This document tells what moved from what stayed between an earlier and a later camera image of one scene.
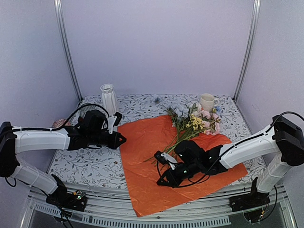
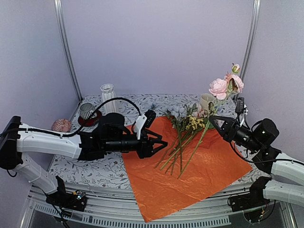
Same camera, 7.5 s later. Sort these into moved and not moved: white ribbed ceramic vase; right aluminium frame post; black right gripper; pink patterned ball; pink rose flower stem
Moved: black right gripper; pink rose flower stem
Not moved: right aluminium frame post; white ribbed ceramic vase; pink patterned ball
